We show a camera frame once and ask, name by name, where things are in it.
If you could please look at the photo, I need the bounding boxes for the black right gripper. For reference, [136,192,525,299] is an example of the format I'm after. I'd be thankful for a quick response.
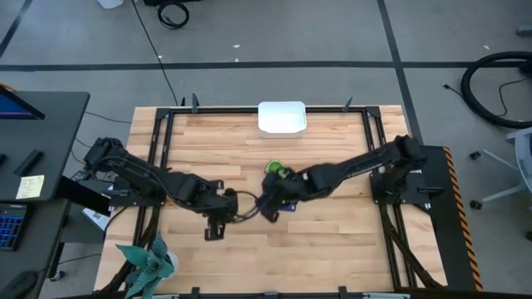
[257,169,307,217]

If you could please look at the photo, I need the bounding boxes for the purple measuring cup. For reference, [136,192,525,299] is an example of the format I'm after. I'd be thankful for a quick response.
[254,197,298,213]

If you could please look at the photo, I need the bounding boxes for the green measuring cup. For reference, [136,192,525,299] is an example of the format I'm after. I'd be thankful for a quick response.
[264,159,295,180]

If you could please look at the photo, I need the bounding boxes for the white plastic basket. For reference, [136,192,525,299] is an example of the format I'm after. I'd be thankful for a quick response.
[257,100,308,140]

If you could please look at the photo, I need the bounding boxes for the white plant pot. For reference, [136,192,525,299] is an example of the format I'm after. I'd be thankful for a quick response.
[165,251,180,277]

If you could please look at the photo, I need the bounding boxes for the teal artificial plant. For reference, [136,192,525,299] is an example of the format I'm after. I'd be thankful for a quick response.
[115,234,178,299]

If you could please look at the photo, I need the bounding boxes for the white printed sheet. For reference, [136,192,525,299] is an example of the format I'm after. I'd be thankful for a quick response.
[81,206,111,232]

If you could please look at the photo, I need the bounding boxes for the black control box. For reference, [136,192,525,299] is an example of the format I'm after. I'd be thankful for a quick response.
[56,175,112,216]

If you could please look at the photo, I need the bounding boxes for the black desk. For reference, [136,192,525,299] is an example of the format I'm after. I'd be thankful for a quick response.
[0,91,91,292]

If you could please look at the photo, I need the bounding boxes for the black panel with striped edge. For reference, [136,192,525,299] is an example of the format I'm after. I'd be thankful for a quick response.
[421,145,485,292]

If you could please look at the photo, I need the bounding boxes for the yellow sticky note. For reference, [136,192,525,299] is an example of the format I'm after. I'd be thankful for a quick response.
[15,174,46,200]

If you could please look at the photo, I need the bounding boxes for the black remote control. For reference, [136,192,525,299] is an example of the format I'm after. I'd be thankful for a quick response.
[13,149,44,177]

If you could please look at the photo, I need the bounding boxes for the backlit black keyboard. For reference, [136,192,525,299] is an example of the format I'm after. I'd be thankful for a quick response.
[0,203,28,252]

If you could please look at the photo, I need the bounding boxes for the black computer monitor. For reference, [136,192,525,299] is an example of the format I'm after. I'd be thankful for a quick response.
[0,85,46,120]

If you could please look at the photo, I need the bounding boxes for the white office chair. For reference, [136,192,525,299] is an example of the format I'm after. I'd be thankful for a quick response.
[469,126,532,211]

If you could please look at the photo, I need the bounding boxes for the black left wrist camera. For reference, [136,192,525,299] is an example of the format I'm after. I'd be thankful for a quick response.
[203,222,229,243]

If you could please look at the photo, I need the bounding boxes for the black metal table frame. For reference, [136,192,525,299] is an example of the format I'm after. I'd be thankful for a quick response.
[131,105,419,299]

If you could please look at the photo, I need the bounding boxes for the black cable coil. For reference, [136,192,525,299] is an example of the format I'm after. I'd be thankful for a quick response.
[156,1,190,30]

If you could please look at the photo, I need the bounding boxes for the long black floor cable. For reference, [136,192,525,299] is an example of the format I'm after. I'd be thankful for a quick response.
[131,0,180,107]

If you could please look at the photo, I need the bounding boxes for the thin black cable with plug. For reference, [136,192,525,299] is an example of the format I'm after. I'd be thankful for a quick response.
[442,78,525,118]

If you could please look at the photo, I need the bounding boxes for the thick black hose coil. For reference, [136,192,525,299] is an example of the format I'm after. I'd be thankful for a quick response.
[460,51,532,130]

